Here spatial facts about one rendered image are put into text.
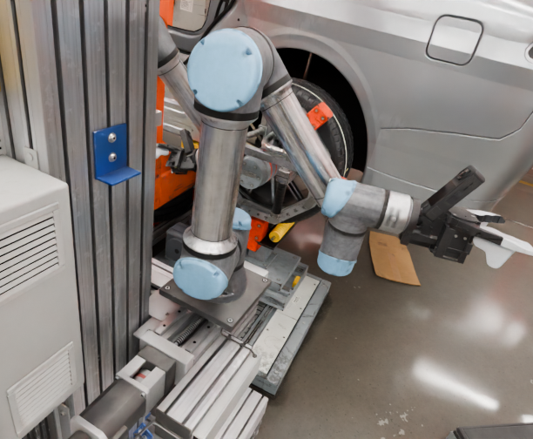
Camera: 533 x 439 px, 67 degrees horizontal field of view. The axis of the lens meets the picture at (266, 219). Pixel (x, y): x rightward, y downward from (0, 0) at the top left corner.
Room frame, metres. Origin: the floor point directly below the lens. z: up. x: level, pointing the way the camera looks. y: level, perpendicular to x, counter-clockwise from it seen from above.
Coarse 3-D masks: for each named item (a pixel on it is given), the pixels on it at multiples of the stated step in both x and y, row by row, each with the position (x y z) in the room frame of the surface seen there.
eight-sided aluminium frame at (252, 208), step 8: (328, 152) 1.62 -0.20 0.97; (240, 200) 1.71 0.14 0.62; (248, 200) 1.72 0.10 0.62; (304, 200) 1.62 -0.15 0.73; (312, 200) 1.57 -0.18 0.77; (240, 208) 1.68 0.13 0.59; (248, 208) 1.66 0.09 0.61; (256, 208) 1.66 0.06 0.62; (264, 208) 1.68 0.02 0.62; (288, 208) 1.61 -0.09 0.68; (296, 208) 1.59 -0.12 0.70; (304, 208) 1.58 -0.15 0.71; (256, 216) 1.65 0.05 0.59; (264, 216) 1.63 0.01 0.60; (288, 216) 1.60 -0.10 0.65
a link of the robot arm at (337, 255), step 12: (336, 228) 0.66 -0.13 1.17; (324, 240) 0.68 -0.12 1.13; (336, 240) 0.65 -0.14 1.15; (348, 240) 0.65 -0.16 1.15; (360, 240) 0.66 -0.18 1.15; (324, 252) 0.67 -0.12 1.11; (336, 252) 0.65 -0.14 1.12; (348, 252) 0.65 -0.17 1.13; (324, 264) 0.66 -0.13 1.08; (336, 264) 0.65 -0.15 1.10; (348, 264) 0.65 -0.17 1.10
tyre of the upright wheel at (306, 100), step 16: (304, 96) 1.71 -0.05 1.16; (320, 96) 1.79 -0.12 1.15; (336, 112) 1.78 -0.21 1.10; (320, 128) 1.67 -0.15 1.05; (336, 128) 1.68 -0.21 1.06; (336, 144) 1.64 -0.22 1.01; (352, 144) 1.81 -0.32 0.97; (336, 160) 1.64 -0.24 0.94; (352, 160) 1.82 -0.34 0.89; (240, 192) 1.77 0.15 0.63
